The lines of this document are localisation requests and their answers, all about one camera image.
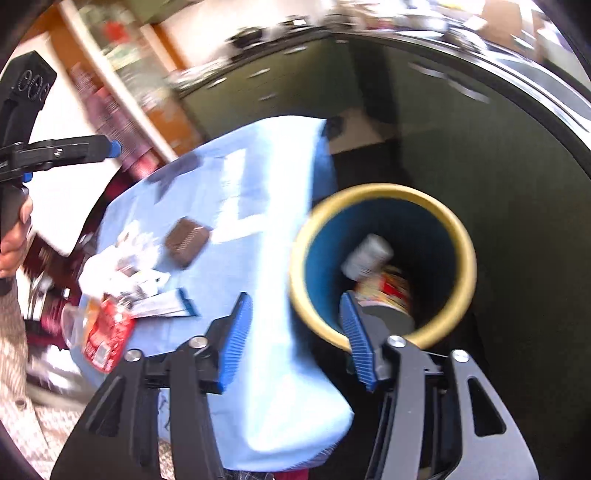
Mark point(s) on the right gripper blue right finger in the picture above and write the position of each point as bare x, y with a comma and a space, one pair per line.
356, 326

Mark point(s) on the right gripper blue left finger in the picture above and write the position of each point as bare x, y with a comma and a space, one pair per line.
236, 329

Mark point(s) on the red instant noodle cup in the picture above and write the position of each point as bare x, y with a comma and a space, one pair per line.
386, 295

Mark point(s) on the blue white toothpaste tube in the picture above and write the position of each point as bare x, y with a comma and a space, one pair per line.
169, 304

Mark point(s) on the brown plastic tray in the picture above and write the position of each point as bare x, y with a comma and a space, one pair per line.
185, 241

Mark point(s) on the white paper towel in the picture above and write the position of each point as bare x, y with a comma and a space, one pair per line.
126, 268

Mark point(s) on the red cola can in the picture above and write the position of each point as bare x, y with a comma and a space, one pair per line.
107, 334

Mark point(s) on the orange foam fruit net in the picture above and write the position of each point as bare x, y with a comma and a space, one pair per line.
77, 321

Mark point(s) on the yellow rimmed blue trash bin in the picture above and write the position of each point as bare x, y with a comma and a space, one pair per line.
431, 247

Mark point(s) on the green lower kitchen cabinets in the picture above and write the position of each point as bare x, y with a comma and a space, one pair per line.
510, 158

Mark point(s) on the person left hand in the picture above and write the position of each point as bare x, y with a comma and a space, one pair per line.
15, 243

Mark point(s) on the blue printed tablecloth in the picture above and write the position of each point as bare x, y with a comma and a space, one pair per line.
252, 188

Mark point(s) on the glass sliding door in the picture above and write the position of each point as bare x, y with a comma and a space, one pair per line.
127, 58

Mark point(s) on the purple hanging apron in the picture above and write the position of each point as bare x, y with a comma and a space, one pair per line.
108, 118

